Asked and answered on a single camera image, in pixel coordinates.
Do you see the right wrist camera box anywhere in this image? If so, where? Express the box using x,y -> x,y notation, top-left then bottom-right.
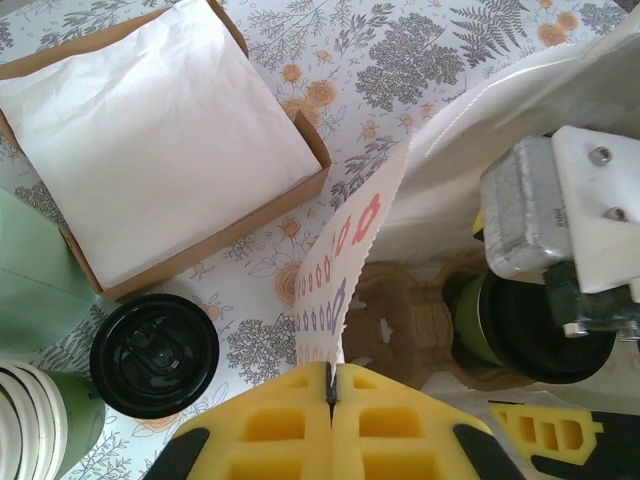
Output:
478,124 -> 640,342

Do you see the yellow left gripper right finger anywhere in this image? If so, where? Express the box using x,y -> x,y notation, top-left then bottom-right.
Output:
331,362 -> 529,480

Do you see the mint green straw holder cup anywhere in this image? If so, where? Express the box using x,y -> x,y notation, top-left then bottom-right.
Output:
0,187 -> 99,352

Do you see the white paper napkin stack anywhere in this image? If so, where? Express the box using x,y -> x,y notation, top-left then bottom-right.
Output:
0,0 -> 322,292

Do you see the green coffee cup black lid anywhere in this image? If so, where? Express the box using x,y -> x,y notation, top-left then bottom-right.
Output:
447,272 -> 618,387

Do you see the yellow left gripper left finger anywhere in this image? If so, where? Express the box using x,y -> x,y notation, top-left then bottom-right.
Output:
144,361 -> 335,480

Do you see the brown cardboard napkin tray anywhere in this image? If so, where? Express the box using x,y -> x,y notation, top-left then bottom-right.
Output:
0,0 -> 333,302

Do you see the black plastic cup lid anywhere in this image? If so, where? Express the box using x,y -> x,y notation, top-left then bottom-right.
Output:
89,293 -> 222,420

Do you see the brown pulp cup carrier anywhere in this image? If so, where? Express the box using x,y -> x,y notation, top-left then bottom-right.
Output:
344,252 -> 542,392

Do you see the white printed paper bag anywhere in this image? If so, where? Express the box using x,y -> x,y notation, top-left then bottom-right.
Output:
293,2 -> 640,396

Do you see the stack of green paper cups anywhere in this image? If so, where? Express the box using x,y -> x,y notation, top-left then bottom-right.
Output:
0,359 -> 108,480

